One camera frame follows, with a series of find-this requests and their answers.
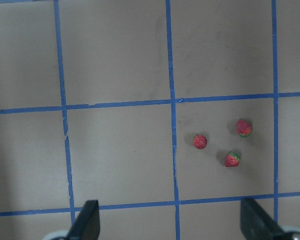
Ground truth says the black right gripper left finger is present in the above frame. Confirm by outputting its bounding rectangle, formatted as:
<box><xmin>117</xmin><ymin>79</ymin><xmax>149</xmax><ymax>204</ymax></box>
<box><xmin>65</xmin><ymin>200</ymin><xmax>101</xmax><ymax>240</ymax></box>

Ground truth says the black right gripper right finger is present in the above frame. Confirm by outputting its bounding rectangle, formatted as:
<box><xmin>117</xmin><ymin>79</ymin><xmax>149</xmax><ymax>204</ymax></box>
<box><xmin>240</xmin><ymin>198</ymin><xmax>285</xmax><ymax>240</ymax></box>

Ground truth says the red strawberry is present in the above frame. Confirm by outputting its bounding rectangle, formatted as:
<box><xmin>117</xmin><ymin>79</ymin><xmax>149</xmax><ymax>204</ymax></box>
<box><xmin>236</xmin><ymin>119</ymin><xmax>252</xmax><ymax>138</ymax></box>
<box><xmin>193</xmin><ymin>134</ymin><xmax>208</xmax><ymax>150</ymax></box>
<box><xmin>224</xmin><ymin>152</ymin><xmax>241</xmax><ymax>168</ymax></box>

